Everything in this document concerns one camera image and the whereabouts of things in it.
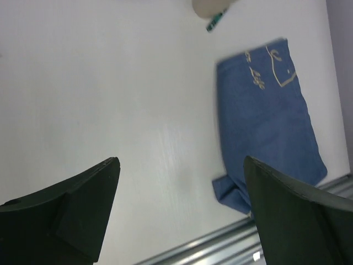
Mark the blue cloth placemat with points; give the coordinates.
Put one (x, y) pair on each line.
(262, 113)

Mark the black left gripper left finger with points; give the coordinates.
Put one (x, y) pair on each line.
(64, 223)

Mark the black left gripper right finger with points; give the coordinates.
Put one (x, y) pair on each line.
(297, 223)

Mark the aluminium front rail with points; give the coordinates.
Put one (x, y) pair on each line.
(237, 243)

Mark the beige cup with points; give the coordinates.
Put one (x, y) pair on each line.
(209, 8)

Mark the green handled spoon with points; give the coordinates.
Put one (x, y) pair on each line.
(215, 20)

